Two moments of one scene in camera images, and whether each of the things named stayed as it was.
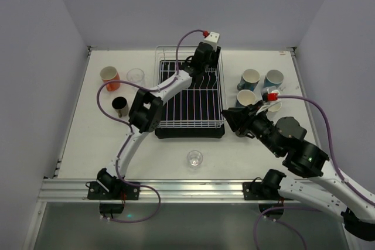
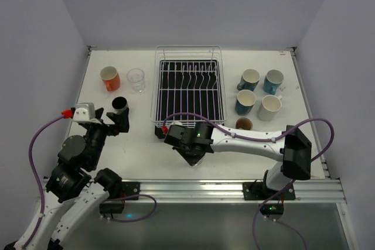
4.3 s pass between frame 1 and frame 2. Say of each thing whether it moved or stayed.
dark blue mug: stayed
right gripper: moved
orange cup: stayed
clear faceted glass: stayed
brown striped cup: stayed
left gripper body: moved
